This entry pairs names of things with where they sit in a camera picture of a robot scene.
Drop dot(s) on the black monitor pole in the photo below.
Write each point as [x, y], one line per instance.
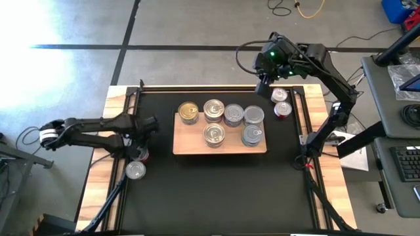
[397, 46]

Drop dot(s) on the black box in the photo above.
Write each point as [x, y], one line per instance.
[54, 226]

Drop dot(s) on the white paper sheet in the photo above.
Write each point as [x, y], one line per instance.
[357, 160]

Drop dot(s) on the clear plastic bag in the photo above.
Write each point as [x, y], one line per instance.
[400, 78]

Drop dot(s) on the wooden cutting board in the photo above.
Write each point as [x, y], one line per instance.
[190, 141]

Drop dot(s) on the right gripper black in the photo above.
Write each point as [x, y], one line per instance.
[275, 59]

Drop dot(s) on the yellow blue label can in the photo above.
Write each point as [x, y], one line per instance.
[279, 95]
[135, 169]

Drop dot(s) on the blue bin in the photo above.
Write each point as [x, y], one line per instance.
[395, 10]

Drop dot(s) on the red container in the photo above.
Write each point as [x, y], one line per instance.
[411, 23]

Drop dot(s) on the grey desk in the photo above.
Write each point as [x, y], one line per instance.
[393, 98]
[387, 183]

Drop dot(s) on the blue rim silver can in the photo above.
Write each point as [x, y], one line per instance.
[234, 114]

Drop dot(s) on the black frame clamp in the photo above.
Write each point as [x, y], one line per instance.
[141, 84]

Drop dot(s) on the black keyboard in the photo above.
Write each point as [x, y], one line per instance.
[407, 164]

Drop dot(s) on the black desk beam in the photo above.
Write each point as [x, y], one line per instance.
[361, 142]

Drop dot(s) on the desk caster wheel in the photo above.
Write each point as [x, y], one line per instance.
[381, 207]

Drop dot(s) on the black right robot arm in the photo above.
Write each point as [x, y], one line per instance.
[331, 75]

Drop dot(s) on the green white label can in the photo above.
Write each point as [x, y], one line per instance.
[254, 114]

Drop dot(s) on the red label seafood can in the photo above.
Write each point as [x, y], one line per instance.
[282, 109]
[146, 156]

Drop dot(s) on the grey metal stand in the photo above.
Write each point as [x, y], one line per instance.
[33, 160]

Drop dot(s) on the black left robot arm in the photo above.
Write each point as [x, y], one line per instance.
[92, 126]

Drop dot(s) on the black table mat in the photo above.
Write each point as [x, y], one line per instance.
[210, 196]

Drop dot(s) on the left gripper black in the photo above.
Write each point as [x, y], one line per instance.
[144, 125]

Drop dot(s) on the pale gold lid can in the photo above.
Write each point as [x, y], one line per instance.
[213, 109]

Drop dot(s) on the blue screen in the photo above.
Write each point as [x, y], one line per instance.
[411, 84]

